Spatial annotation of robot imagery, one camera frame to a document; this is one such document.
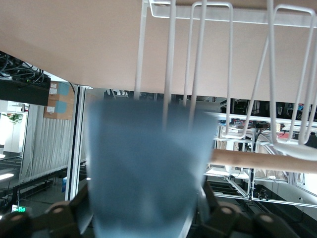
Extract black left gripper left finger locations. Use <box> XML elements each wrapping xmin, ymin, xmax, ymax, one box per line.
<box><xmin>0</xmin><ymin>183</ymin><xmax>97</xmax><ymax>238</ymax></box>

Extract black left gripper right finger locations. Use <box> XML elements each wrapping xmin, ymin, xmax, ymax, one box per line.
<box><xmin>195</xmin><ymin>181</ymin><xmax>301</xmax><ymax>238</ymax></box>

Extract light blue plastic cup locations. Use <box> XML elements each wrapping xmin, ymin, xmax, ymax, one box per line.
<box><xmin>86</xmin><ymin>98</ymin><xmax>219</xmax><ymax>238</ymax></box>

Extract green exit sign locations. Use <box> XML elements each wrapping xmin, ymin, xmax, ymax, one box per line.
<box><xmin>11</xmin><ymin>204</ymin><xmax>27</xmax><ymax>214</ymax></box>

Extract white pleated curtain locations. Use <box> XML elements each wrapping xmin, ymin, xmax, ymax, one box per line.
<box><xmin>19</xmin><ymin>115</ymin><xmax>88</xmax><ymax>185</ymax></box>

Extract green potted plant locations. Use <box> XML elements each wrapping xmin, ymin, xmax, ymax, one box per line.
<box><xmin>8</xmin><ymin>112</ymin><xmax>25</xmax><ymax>124</ymax></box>

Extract cardboard boxes with blue labels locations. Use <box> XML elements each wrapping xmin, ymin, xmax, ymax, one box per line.
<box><xmin>43</xmin><ymin>81</ymin><xmax>75</xmax><ymax>121</ymax></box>

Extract aluminium frame workstation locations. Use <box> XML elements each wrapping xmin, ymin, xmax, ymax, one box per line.
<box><xmin>205</xmin><ymin>98</ymin><xmax>317</xmax><ymax>209</ymax></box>

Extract white wire cup rack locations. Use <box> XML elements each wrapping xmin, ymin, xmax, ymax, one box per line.
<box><xmin>133</xmin><ymin>0</ymin><xmax>317</xmax><ymax>175</ymax></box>

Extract white aluminium post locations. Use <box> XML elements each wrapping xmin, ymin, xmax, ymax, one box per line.
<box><xmin>64</xmin><ymin>85</ymin><xmax>94</xmax><ymax>202</ymax></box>

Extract black shelf with cables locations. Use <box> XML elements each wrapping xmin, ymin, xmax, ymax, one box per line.
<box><xmin>0</xmin><ymin>51</ymin><xmax>52</xmax><ymax>107</ymax></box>

